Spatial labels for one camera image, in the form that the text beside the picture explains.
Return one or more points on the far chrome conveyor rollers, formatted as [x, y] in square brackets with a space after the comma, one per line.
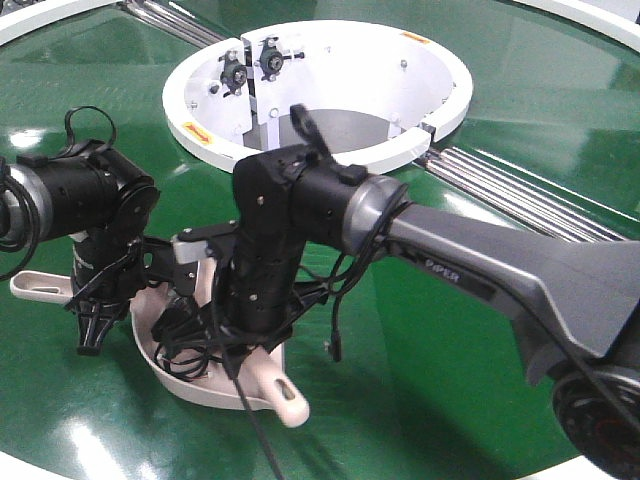
[172, 21]

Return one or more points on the beige plastic dustpan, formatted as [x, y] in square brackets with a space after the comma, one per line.
[145, 308]

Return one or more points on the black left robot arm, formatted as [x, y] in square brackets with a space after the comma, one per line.
[93, 194]

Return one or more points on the black bearing mount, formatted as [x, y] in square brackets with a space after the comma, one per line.
[234, 74]
[272, 59]

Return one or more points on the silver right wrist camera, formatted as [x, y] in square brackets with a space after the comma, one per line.
[186, 252]

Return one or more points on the left black bearing mount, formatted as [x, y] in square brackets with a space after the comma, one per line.
[234, 74]

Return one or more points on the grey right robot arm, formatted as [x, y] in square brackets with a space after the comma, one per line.
[574, 306]

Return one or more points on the beige hand brush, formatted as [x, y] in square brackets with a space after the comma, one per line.
[264, 384]

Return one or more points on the chrome conveyor rollers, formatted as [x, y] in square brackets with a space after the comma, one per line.
[518, 198]
[172, 21]

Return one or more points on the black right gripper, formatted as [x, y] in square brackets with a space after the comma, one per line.
[261, 302]

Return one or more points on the white outer conveyor rim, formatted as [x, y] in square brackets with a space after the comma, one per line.
[617, 20]

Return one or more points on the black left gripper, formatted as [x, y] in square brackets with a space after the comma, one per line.
[106, 274]

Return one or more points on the right black bearing mount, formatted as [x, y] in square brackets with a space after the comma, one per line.
[272, 59]

